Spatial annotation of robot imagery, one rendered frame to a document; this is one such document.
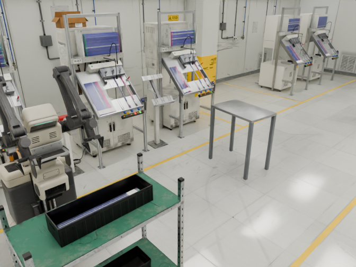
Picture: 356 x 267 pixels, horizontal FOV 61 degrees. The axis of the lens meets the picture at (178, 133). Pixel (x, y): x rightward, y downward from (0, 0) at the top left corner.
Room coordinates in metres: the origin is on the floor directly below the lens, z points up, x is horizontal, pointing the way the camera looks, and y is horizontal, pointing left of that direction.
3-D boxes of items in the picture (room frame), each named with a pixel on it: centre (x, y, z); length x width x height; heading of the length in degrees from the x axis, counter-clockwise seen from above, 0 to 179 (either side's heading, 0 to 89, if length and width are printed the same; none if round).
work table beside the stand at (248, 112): (3.61, -0.82, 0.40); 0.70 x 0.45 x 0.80; 36
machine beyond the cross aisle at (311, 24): (8.51, -3.64, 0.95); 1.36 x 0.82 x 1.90; 42
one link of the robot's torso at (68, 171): (2.08, 0.99, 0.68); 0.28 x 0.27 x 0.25; 133
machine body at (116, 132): (4.20, 1.16, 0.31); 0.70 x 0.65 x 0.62; 132
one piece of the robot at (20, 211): (2.23, 1.21, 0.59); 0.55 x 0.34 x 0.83; 133
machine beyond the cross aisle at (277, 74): (7.56, -2.55, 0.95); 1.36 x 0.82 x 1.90; 42
